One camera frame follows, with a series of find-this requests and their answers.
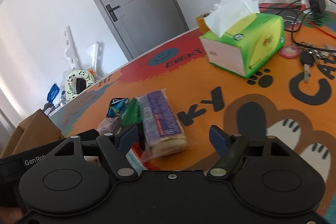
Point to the blue snack packet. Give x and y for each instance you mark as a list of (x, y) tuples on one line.
[(117, 106)]

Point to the tall white foam board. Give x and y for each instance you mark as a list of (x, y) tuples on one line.
[(70, 53)]

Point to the key bunch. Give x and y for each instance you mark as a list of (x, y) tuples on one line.
[(308, 56)]

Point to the purple bread pack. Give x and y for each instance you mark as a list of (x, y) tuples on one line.
[(164, 135)]

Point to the green tissue box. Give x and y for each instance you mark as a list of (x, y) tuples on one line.
[(241, 39)]

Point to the person left hand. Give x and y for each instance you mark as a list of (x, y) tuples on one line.
[(10, 215)]

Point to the pink snack pack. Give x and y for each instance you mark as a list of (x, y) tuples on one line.
[(109, 125)]

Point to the blue plastic bag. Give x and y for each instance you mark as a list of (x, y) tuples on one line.
[(52, 94)]

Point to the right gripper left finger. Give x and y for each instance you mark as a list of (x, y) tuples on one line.
[(113, 150)]

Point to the panda toilet seat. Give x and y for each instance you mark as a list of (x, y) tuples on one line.
[(76, 82)]

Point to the colourful cartoon table mat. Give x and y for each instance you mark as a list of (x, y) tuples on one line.
[(274, 101)]

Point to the red blue striped packet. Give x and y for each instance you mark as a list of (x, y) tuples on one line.
[(133, 156)]

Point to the black power adapter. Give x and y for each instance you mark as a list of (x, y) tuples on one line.
[(317, 6)]

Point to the yellow tape roll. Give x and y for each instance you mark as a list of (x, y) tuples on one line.
[(200, 20)]

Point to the blue green candy packet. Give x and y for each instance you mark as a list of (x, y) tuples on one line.
[(132, 115)]

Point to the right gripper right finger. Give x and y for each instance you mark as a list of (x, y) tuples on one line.
[(230, 148)]

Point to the brown cardboard box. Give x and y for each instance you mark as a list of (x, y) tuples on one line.
[(32, 132)]

